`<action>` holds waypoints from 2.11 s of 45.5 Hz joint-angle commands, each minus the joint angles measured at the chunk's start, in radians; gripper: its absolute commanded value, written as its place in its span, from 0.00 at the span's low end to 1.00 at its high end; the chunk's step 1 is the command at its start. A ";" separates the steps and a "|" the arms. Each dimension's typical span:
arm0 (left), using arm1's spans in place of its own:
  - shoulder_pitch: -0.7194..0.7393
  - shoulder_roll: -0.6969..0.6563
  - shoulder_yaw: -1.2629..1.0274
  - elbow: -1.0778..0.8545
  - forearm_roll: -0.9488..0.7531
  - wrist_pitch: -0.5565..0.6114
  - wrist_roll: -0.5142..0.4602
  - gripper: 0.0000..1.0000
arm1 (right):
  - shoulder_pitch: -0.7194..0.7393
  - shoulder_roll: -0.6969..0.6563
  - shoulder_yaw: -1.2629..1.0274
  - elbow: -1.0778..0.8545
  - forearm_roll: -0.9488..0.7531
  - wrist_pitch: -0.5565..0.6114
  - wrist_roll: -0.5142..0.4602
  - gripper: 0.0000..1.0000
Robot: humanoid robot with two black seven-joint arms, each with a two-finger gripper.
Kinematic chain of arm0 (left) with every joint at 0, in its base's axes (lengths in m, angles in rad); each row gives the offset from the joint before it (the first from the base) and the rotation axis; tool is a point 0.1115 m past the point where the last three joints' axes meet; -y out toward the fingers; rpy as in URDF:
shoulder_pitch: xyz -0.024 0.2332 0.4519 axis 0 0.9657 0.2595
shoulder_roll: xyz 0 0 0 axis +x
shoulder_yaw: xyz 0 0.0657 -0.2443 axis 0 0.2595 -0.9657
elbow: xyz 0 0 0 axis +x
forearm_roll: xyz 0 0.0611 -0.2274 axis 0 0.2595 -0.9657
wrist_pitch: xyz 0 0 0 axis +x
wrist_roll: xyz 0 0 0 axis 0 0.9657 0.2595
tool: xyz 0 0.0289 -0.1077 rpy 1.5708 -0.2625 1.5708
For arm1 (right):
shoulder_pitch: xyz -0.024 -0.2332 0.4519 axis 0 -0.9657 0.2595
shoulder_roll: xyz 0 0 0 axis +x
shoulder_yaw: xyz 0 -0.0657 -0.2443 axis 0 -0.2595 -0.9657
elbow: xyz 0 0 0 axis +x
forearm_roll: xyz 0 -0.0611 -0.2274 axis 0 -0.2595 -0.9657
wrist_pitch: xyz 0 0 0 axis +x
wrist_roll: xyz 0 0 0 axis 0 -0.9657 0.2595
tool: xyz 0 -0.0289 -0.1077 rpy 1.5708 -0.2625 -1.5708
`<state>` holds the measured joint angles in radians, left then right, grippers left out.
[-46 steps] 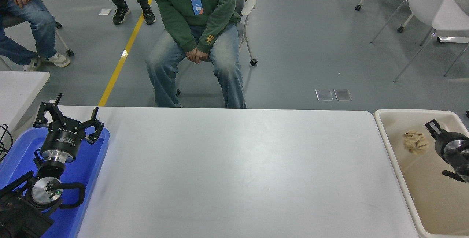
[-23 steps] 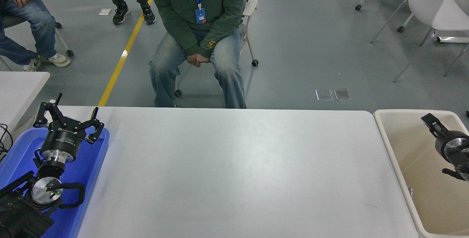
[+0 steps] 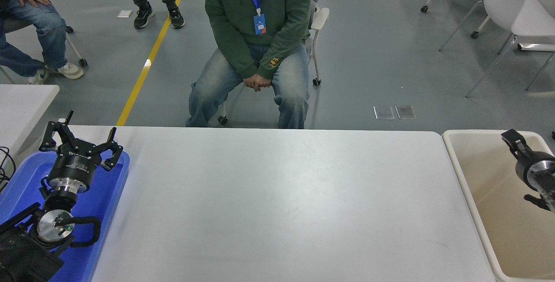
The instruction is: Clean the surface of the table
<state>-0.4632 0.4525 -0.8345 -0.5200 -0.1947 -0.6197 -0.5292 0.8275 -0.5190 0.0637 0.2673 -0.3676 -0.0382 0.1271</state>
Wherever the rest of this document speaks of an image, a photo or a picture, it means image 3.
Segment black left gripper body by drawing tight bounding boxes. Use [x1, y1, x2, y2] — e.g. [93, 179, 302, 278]
[48, 142, 104, 187]

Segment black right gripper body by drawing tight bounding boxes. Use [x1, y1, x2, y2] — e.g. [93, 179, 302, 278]
[515, 151, 555, 189]

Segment person's right hand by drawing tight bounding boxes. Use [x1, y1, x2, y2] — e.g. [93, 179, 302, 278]
[243, 74, 264, 92]

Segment large pale plastic bin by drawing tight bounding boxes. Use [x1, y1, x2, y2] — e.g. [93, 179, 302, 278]
[441, 130, 555, 282]

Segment blue plastic tray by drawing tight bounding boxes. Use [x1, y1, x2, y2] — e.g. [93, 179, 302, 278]
[0, 150, 131, 282]

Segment white side table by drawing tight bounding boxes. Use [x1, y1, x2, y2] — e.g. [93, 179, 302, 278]
[0, 84, 60, 174]

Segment white metal floor foot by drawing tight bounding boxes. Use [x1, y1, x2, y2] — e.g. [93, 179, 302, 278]
[517, 43, 555, 52]

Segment seated person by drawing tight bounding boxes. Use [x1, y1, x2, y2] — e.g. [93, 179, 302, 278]
[0, 0, 84, 85]
[186, 0, 313, 129]

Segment clear floor plate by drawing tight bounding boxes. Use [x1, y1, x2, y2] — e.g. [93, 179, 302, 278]
[373, 105, 395, 120]
[395, 105, 417, 120]

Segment white chair with casters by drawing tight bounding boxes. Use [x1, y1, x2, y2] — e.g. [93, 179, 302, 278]
[218, 0, 330, 125]

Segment black cables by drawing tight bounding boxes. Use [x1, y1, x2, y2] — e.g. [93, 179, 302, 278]
[0, 145, 17, 191]

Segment blue badge with lanyard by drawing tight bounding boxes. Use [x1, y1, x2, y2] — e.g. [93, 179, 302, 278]
[239, 0, 268, 36]

